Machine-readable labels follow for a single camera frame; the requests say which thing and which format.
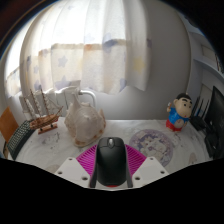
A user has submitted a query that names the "white wall shelf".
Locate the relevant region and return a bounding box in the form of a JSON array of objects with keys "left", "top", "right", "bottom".
[{"left": 186, "top": 19, "right": 224, "bottom": 84}]

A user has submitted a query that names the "white printed tablecloth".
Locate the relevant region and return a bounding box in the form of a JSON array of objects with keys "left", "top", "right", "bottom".
[{"left": 14, "top": 116, "right": 214, "bottom": 191}]

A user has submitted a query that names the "cartoon boy figurine clock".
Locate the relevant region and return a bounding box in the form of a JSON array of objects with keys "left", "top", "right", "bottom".
[{"left": 166, "top": 92, "right": 193, "bottom": 133}]

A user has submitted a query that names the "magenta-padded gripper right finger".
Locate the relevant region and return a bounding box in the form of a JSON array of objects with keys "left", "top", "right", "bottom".
[{"left": 123, "top": 146, "right": 170, "bottom": 189}]

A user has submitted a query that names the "wooden model sailing ship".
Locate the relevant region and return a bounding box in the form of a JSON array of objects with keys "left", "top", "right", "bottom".
[{"left": 20, "top": 88, "right": 64, "bottom": 135}]

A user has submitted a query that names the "black computer monitor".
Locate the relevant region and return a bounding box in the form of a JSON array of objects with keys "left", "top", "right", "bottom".
[{"left": 203, "top": 85, "right": 224, "bottom": 159}]

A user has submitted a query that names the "black computer mouse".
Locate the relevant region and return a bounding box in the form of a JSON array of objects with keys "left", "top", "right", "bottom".
[{"left": 89, "top": 136, "right": 133, "bottom": 189}]

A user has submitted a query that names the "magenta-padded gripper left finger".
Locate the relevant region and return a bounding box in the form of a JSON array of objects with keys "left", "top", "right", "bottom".
[{"left": 54, "top": 146, "right": 101, "bottom": 189}]

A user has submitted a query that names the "black computer keyboard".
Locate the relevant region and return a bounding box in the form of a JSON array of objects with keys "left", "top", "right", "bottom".
[{"left": 6, "top": 119, "right": 36, "bottom": 161}]

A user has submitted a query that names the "large white conch shell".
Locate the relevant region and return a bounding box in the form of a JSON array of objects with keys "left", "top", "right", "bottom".
[{"left": 63, "top": 94, "right": 107, "bottom": 148}]

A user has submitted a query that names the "round purple printed mouse pad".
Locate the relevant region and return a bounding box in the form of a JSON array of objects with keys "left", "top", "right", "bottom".
[{"left": 128, "top": 128, "right": 175, "bottom": 168}]

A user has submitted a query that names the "black router with antennas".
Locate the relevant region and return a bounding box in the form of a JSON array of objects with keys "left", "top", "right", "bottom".
[{"left": 189, "top": 95, "right": 211, "bottom": 132}]

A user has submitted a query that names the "white star-printed curtain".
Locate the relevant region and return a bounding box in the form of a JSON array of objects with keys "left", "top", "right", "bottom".
[{"left": 4, "top": 0, "right": 153, "bottom": 98}]

